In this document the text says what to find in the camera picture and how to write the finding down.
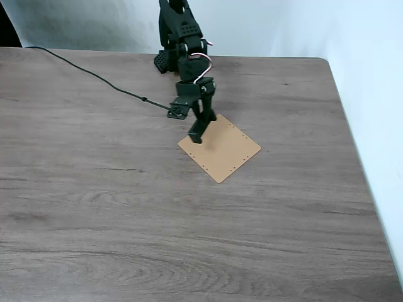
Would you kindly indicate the black rectangular block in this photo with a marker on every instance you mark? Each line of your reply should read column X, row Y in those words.
column 196, row 132

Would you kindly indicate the orange board with holes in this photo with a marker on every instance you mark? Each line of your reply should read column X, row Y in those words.
column 226, row 151

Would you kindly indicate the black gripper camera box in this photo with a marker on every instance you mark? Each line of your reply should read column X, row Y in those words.
column 178, row 110

